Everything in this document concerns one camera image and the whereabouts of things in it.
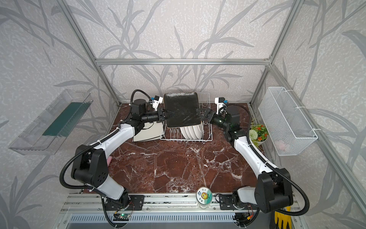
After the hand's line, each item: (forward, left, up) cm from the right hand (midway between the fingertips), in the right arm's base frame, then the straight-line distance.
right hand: (201, 108), depth 76 cm
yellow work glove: (-47, -37, -27) cm, 66 cm away
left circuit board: (-46, +40, -31) cm, 69 cm away
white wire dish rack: (-2, +21, -24) cm, 32 cm away
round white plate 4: (-1, +1, -20) cm, 20 cm away
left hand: (0, +14, -2) cm, 14 cm away
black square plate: (+2, +11, -3) cm, 12 cm away
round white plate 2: (-5, +7, -17) cm, 19 cm away
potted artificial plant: (-6, -35, -16) cm, 39 cm away
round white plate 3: (-5, +5, -18) cm, 20 cm away
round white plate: (-4, +10, -17) cm, 20 cm away
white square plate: (-11, +26, -5) cm, 29 cm away
